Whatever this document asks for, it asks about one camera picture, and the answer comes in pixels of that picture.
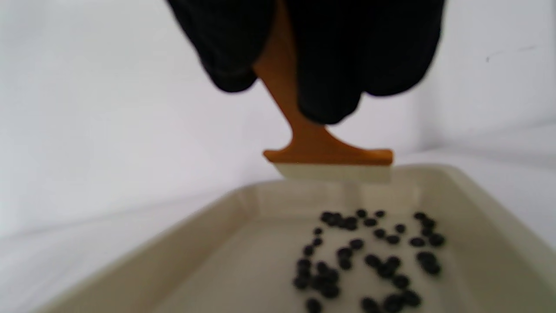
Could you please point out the person's right hand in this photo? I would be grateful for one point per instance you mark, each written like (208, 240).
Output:
(360, 52)

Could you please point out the orange brush with white bristles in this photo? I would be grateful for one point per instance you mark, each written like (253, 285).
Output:
(312, 148)

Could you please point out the group of dark coffee beans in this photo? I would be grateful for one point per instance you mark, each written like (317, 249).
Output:
(347, 261)

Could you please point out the beige baking tray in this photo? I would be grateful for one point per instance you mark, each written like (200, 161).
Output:
(243, 261)

